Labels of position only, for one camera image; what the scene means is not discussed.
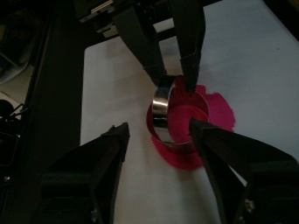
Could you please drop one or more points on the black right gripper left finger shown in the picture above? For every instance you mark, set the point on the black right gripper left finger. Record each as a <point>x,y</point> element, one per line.
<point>81,175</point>

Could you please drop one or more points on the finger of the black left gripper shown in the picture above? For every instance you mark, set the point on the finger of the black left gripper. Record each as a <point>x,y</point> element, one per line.
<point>189,40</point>
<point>141,43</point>

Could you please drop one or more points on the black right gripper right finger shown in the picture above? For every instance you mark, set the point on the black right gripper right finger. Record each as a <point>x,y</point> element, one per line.
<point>248,175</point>

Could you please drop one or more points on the flat pink dough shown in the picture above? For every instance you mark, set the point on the flat pink dough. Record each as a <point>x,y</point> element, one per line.
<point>221,113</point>

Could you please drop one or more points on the black background equipment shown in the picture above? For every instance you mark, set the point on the black background equipment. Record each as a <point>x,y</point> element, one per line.
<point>6,140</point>

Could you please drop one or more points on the pale background container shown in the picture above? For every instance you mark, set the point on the pale background container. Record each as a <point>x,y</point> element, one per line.
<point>10,70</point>

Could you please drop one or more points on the black frame post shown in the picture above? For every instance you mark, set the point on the black frame post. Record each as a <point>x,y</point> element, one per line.
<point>53,87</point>

